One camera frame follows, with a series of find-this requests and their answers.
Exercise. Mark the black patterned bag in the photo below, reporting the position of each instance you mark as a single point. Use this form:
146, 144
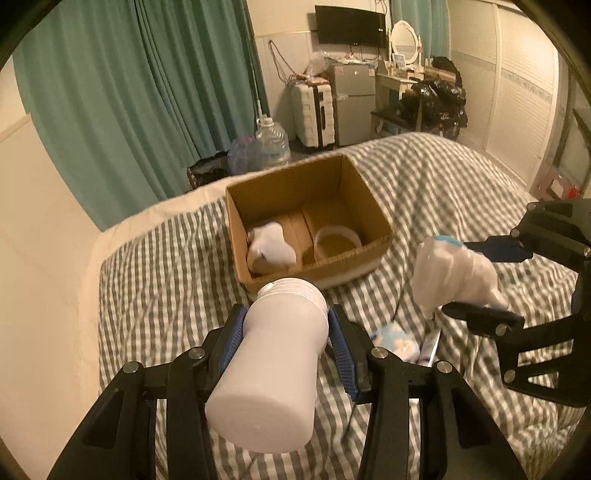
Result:
207, 173

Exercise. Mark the white plastic package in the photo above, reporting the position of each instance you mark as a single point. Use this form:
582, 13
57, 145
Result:
450, 272

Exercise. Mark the large clear water jug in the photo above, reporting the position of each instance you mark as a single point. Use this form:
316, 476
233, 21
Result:
273, 145

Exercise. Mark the wide teal curtain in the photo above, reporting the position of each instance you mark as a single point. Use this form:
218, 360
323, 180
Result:
138, 92

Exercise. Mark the clear tape roll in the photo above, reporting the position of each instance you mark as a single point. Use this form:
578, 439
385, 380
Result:
351, 237

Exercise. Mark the white crumpled cloth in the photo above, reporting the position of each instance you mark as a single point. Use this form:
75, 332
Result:
272, 247

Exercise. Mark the narrow teal curtain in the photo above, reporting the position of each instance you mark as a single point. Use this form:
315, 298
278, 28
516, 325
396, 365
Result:
418, 11

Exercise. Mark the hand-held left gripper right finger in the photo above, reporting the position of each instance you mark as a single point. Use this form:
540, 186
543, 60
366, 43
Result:
344, 357

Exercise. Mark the silver mini fridge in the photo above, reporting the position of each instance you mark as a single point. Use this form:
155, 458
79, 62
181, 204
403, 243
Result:
353, 106

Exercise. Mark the black wall television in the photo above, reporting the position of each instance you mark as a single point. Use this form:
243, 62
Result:
350, 25

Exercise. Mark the brown cardboard box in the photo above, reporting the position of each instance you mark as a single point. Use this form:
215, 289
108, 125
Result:
355, 203

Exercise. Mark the blue white packet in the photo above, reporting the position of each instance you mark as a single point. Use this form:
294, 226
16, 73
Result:
399, 339

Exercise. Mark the clear plastic bottle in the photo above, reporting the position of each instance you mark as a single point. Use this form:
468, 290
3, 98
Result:
242, 154

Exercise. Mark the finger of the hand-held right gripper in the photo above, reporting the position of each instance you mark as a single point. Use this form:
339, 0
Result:
485, 317
501, 251

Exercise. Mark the white suitcase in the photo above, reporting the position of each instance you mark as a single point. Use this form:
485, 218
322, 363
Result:
307, 113

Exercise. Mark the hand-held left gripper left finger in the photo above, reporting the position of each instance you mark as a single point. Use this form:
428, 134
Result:
234, 333

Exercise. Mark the black garbage bags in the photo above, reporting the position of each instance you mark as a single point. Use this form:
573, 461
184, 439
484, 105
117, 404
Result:
436, 104

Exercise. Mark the black clothing pile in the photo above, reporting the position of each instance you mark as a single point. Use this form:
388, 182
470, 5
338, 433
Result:
445, 67

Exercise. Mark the grey white checked blanket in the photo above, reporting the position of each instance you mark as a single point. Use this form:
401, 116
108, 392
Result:
161, 277

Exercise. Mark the oval white vanity mirror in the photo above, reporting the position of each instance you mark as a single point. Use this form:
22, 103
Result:
404, 37

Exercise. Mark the clear plastic bag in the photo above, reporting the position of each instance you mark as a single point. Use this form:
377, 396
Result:
319, 62

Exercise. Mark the small red item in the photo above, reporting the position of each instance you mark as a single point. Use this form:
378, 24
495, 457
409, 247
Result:
574, 192

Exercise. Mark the white vanity desk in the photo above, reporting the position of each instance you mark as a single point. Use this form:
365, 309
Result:
388, 85

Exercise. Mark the white slatted wardrobe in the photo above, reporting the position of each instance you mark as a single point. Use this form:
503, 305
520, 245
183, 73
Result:
517, 83

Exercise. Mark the white cylindrical plastic bottle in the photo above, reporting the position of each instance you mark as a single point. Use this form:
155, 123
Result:
272, 360

